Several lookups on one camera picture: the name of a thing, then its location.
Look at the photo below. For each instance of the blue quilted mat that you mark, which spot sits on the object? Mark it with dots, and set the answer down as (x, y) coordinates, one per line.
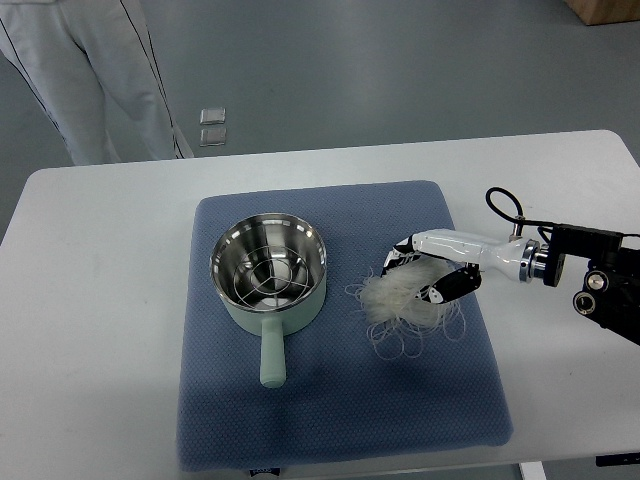
(343, 398)

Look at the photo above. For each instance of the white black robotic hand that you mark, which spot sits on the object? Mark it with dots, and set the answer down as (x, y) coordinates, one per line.
(469, 255)

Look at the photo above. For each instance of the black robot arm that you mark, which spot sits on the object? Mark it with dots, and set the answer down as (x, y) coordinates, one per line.
(610, 292)

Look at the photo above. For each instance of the round wire steamer rack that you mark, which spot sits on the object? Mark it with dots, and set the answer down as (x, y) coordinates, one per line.
(271, 278)

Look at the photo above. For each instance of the brown cardboard box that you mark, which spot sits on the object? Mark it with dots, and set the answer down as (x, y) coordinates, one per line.
(603, 12)

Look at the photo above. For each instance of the person in white trousers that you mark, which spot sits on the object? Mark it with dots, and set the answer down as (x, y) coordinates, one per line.
(75, 54)

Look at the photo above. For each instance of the mint green steel pot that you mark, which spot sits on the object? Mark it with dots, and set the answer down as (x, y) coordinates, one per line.
(271, 229)

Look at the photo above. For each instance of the upper metal floor plate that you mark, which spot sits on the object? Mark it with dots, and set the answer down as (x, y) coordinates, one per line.
(212, 116)

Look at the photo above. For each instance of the blue label under mat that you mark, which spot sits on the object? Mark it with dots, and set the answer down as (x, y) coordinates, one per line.
(276, 471)

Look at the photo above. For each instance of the metal floor plate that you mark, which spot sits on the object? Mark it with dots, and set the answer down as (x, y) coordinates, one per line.
(212, 116)
(213, 136)

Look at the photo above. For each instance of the lower metal floor plate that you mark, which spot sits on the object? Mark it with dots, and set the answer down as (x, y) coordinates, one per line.
(213, 136)

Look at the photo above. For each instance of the white vermicelli noodle nest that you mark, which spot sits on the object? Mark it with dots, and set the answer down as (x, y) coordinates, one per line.
(399, 321)

